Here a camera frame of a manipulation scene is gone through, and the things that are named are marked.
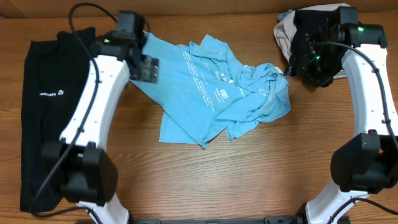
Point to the grey-blue garment under pile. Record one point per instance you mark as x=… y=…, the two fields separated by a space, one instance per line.
x=284 y=15

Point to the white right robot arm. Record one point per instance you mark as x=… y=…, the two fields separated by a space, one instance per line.
x=367 y=163

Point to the light blue t-shirt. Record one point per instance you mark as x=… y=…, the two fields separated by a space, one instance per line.
x=204 y=90

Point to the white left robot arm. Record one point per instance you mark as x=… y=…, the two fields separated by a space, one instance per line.
x=80 y=169

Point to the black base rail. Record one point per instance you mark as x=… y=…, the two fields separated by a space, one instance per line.
x=266 y=220

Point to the black folded garment with logo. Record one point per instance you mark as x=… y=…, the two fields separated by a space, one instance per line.
x=55 y=73

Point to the beige folded garment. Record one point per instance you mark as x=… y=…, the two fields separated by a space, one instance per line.
x=284 y=34

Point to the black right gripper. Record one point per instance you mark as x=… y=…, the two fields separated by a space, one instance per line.
x=298 y=65

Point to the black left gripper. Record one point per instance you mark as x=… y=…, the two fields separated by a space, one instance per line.
x=148 y=68

